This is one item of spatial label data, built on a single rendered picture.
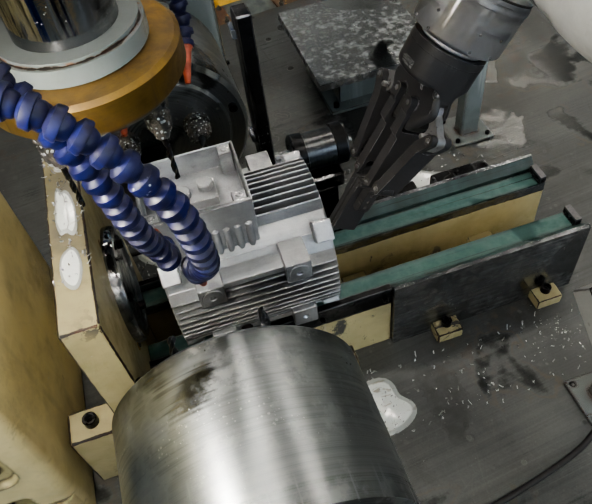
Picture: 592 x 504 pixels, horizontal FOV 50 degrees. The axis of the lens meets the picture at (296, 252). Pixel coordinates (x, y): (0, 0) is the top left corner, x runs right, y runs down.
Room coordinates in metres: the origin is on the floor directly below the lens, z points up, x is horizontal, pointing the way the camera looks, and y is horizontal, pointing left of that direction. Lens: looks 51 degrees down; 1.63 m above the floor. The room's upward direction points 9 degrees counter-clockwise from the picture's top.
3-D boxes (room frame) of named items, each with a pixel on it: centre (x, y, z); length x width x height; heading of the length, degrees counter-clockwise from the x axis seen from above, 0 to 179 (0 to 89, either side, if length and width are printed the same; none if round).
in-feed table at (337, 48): (1.11, -0.18, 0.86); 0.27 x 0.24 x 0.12; 11
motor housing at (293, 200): (0.52, 0.06, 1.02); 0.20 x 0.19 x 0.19; 100
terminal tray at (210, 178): (0.51, 0.10, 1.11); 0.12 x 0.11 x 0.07; 100
